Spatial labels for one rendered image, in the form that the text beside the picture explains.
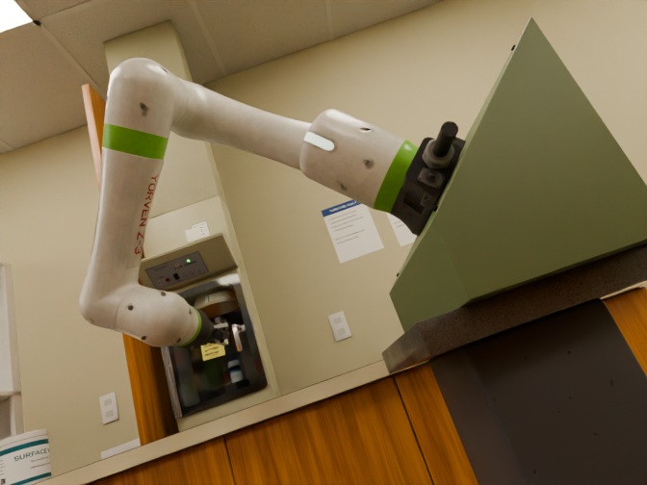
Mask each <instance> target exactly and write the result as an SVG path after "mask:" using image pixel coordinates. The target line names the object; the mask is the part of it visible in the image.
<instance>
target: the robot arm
mask: <svg viewBox="0 0 647 485"><path fill-rule="evenodd" d="M170 131H171V132H173V133H175V134H176V135H178V136H180V137H183V138H186V139H192V140H202V141H207V142H211V143H216V144H220V145H224V146H228V147H232V148H236V149H240V150H243V151H246V152H249V153H252V154H256V155H259V156H262V157H265V158H268V159H271V160H274V161H276V162H279V163H281V164H284V165H286V166H290V167H293V168H295V169H298V170H300V171H302V173H303V174H304V175H305V176H306V177H307V178H309V179H311V180H313V181H315V182H317V183H319V184H321V185H323V186H325V187H327V188H329V189H331V190H334V191H336V192H338V193H340V194H342V195H344V196H347V197H349V198H351V199H353V200H355V201H357V202H359V203H361V204H364V205H366V206H368V207H370V208H372V209H374V210H377V211H382V212H386V213H388V214H391V215H393V216H394V217H397V218H398V219H399V220H401V221H402V222H403V223H404V224H405V225H406V226H407V227H408V229H409V230H410V231H411V233H412V234H414V235H416V236H420V234H421V233H422V231H423V229H424V227H425V225H426V224H427V221H428V219H429V217H430V215H431V213H432V211H433V209H434V207H435V205H436V203H437V201H438V199H439V197H440V195H441V193H442V191H443V189H444V188H445V186H446V184H447V182H448V180H449V178H450V176H451V174H452V172H453V169H454V167H455V164H456V162H457V160H458V158H459V155H460V153H461V151H462V149H463V147H464V144H465V142H466V140H462V139H460V138H458V137H456V134H457V132H458V126H457V124H456V123H454V122H452V121H446V122H445V123H443V125H442V126H441V129H440V131H439V134H438V136H437V139H434V138H430V137H427V138H424V139H423V141H422V143H421V145H420V147H417V146H416V145H414V144H413V143H412V142H410V141H409V140H407V139H404V138H402V137H400V136H397V135H395V134H393V133H390V132H388V131H386V130H383V129H381V128H379V127H377V126H374V125H373V124H371V123H368V122H366V121H364V120H361V119H359V118H357V117H354V116H352V115H348V114H346V113H343V112H341V111H338V110H335V109H329V110H326V111H324V112H322V113H321V114H319V115H318V116H317V117H316V119H315V120H314V121H313V123H309V122H305V121H300V120H296V119H292V118H289V117H286V116H282V115H276V114H272V113H269V112H266V111H263V110H260V109H257V108H254V107H251V106H248V105H246V104H244V103H241V102H238V101H236V100H233V99H230V98H228V97H226V96H223V95H221V94H218V93H216V92H214V91H212V90H209V89H206V88H204V87H203V86H201V85H198V84H195V83H191V82H187V81H185V80H182V79H180V78H178V77H176V76H175V75H173V74H172V73H171V72H169V71H168V70H167V69H165V68H164V67H162V66H161V65H160V64H158V63H156V62H154V61H152V60H149V59H146V58H132V59H128V60H126V61H124V62H122V63H120V64H119V65H118V66H117V67H116V68H115V69H114V71H113V72H112V74H111V77H110V81H109V86H108V93H107V101H106V109H105V118H104V128H103V140H102V155H101V179H100V194H99V204H98V212H97V220H96V226H95V232H94V238H93V244H92V249H91V259H90V263H89V266H88V270H87V274H86V278H85V281H84V285H83V288H82V291H81V293H80V297H79V309H80V312H81V314H82V316H83V318H84V319H85V320H86V321H87V322H89V323H90V324H92V325H95V326H98V327H102V328H107V329H111V330H115V331H117V332H121V333H124V334H126V335H129V336H131V337H134V338H136V339H138V340H140V341H142V342H144V343H146V344H148V345H152V346H157V347H165V346H170V345H174V346H178V347H183V348H189V349H190V351H193V350H194V347H197V346H201V345H207V343H209V344H218V345H228V340H227V338H229V333H228V330H229V328H228V324H227V320H226V319H225V320H223V321H222V322H220V324H216V323H215V322H211V321H210V320H209V319H208V317H207V316H206V314H205V313H204V312H202V311H200V310H198V309H196V308H195V307H193V306H191V305H189V304H188V303H187V301H186V300H185V299H184V298H183V297H181V296H180V295H178V294H174V293H170V292H164V291H159V290H155V289H151V288H147V287H144V286H141V285H140V284H139V282H138V280H139V269H140V266H141V260H142V248H143V242H144V236H145V231H146V226H147V222H148V217H149V213H150V209H151V205H152V201H153V197H154V193H155V190H156V187H157V183H158V180H159V176H160V173H161V170H162V167H163V164H164V157H165V153H166V149H167V145H168V138H169V134H170Z"/></svg>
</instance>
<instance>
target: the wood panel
mask: <svg viewBox="0 0 647 485"><path fill-rule="evenodd" d="M82 91H83V96H84V102H85V109H86V115H87V121H88V126H89V132H90V138H91V149H92V155H93V160H94V167H95V173H96V179H97V185H98V190H99V194H100V179H101V155H102V140H103V128H104V118H105V109H106V102H105V101H104V100H103V99H102V97H101V96H100V95H99V94H98V93H97V92H96V91H95V90H94V89H93V88H92V87H91V86H90V84H86V85H83V86H82ZM122 337H123V343H124V349H125V355H126V361H127V367H128V372H129V378H130V384H131V390H132V396H133V402H134V408H135V414H136V420H137V426H138V431H139V437H140V443H141V446H143V445H145V444H148V443H151V442H154V441H157V440H159V439H162V438H165V437H167V436H170V435H172V434H175V433H178V432H179V430H178V425H177V420H176V419H175V418H174V415H173V411H172V406H171V400H170V393H169V390H168V382H167V377H166V370H165V366H164V361H163V356H162V351H161V348H160V347H157V346H152V345H148V344H146V343H144V342H142V341H140V340H138V339H136V338H134V337H131V336H129V335H126V334H124V333H122Z"/></svg>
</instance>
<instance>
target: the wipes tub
mask: <svg viewBox="0 0 647 485"><path fill-rule="evenodd" d="M51 476H52V474H51V464H50V453H49V442H48V433H47V430H46V429H42V430H36V431H31V432H27V433H23V434H19V435H16V436H13V437H10V438H7V439H4V440H2V441H0V485H33V484H35V483H38V482H41V481H43V480H46V479H48V478H51Z"/></svg>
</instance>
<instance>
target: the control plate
mask: <svg viewBox="0 0 647 485"><path fill-rule="evenodd" d="M188 259H189V260H190V262H187V260H188ZM175 264H178V267H177V266H176V265H175ZM196 268H198V269H196ZM190 269H191V270H192V272H189V270H190ZM145 272H146V274H147V275H148V277H149V279H150V280H151V282H152V284H153V286H154V287H155V289H156V290H161V289H163V288H165V287H168V286H171V285H174V284H177V283H180V282H182V281H185V280H188V279H191V278H194V277H197V276H198V275H201V274H204V273H207V272H209V270H208V268H207V267H206V265H205V263H204V261H203V259H202V257H201V255H200V253H199V251H197V252H194V253H191V254H188V255H186V256H183V257H180V258H177V259H174V260H171V261H169V262H166V263H163V264H160V265H158V266H155V267H152V268H148V269H145ZM183 272H185V274H183ZM174 273H178V275H179V277H180V279H177V280H175V278H174V276H173V274H174ZM166 278H169V281H168V282H167V281H166ZM158 281H160V282H161V284H158Z"/></svg>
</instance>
